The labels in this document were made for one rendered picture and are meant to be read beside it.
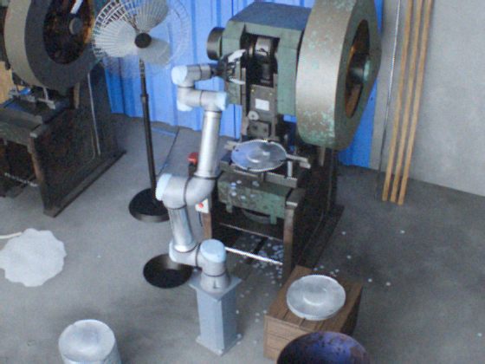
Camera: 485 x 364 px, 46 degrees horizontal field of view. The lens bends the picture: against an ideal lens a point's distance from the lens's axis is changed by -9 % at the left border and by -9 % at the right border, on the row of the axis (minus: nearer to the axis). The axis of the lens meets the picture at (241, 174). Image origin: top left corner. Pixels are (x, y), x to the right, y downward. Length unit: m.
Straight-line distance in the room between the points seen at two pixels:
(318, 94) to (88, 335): 1.58
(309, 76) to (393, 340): 1.55
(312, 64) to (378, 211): 1.82
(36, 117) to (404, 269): 2.58
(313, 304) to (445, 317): 0.93
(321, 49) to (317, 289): 1.19
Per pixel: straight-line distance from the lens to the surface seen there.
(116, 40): 3.54
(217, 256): 2.85
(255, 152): 3.31
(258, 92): 3.16
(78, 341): 3.04
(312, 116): 2.73
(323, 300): 3.04
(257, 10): 3.23
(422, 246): 4.03
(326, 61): 2.63
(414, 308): 3.61
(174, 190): 2.59
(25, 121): 4.23
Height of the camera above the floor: 2.58
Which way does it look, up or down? 35 degrees down
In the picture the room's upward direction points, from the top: 1 degrees counter-clockwise
